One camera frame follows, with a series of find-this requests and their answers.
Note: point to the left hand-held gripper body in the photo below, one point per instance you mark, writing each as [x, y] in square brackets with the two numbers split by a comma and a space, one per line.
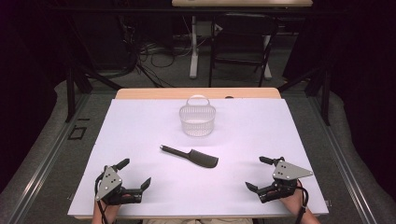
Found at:
[109, 183]

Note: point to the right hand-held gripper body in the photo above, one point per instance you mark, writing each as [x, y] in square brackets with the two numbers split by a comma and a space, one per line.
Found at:
[286, 172]

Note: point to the black spatula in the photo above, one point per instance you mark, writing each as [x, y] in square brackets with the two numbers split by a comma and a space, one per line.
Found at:
[199, 158]

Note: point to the white plastic basket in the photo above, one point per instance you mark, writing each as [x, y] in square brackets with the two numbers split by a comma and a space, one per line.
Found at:
[197, 123]

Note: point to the person's left hand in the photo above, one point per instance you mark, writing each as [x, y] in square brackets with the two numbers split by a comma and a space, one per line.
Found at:
[110, 210]

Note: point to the person's right hand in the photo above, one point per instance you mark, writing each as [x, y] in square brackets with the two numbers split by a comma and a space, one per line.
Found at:
[294, 203]

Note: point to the white table mat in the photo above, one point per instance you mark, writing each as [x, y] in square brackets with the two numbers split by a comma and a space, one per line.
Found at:
[249, 140]

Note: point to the black folding chair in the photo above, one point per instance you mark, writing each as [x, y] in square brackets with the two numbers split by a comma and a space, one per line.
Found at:
[243, 37]

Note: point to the wooden table with white legs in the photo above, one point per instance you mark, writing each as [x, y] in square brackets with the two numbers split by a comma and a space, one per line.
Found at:
[243, 2]

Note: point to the black metal frame post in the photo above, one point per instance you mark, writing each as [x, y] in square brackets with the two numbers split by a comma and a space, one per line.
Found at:
[70, 96]
[326, 99]

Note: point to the black horizontal frame bar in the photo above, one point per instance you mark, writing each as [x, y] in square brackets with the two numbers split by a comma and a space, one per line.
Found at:
[124, 10]

